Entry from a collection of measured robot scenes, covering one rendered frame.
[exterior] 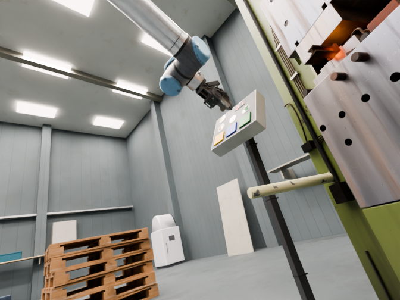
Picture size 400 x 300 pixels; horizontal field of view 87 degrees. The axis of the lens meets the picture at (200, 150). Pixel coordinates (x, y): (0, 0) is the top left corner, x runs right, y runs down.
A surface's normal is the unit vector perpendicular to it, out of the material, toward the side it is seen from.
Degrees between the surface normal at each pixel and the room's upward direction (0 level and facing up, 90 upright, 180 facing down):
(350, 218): 90
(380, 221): 90
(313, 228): 90
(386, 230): 90
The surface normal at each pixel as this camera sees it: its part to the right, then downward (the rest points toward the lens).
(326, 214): -0.74, -0.10
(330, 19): -0.94, 0.11
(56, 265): 0.60, -0.44
